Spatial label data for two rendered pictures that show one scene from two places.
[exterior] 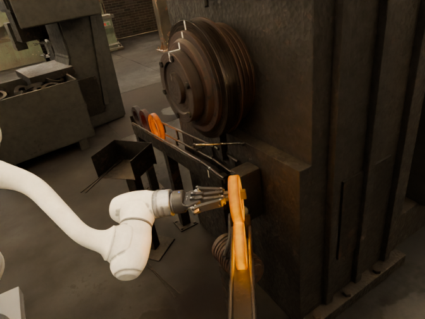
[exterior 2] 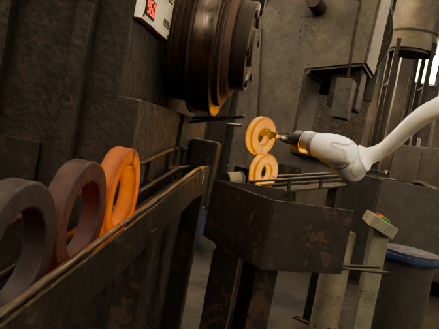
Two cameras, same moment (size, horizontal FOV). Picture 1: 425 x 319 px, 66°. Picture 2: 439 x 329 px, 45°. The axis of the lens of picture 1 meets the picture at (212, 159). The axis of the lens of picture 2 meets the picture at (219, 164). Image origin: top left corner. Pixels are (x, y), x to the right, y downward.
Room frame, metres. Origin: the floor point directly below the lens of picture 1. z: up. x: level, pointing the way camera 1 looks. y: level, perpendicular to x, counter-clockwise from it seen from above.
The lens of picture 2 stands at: (2.67, 1.03, 0.82)
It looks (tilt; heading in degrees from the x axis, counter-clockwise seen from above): 3 degrees down; 215
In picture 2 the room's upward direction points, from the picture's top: 11 degrees clockwise
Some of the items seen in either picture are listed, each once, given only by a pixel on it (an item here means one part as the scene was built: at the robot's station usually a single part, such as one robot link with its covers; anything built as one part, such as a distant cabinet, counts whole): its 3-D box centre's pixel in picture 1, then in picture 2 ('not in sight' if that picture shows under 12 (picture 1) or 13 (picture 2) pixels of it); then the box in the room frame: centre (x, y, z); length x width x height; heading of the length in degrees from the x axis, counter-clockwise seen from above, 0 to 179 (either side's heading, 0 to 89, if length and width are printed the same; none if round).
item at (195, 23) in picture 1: (201, 80); (216, 42); (1.32, 0.00, 1.11); 0.47 x 0.06 x 0.47; 27
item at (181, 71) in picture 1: (179, 87); (246, 46); (1.27, 0.08, 1.11); 0.28 x 0.06 x 0.28; 27
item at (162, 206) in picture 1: (166, 203); (309, 143); (0.88, 0.17, 0.86); 0.09 x 0.06 x 0.09; 172
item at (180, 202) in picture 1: (187, 200); (293, 139); (0.87, 0.10, 0.86); 0.09 x 0.08 x 0.07; 82
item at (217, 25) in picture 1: (218, 75); (191, 38); (1.36, -0.08, 1.12); 0.47 x 0.10 x 0.47; 27
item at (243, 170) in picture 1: (247, 192); (200, 172); (1.12, -0.12, 0.68); 0.11 x 0.08 x 0.24; 117
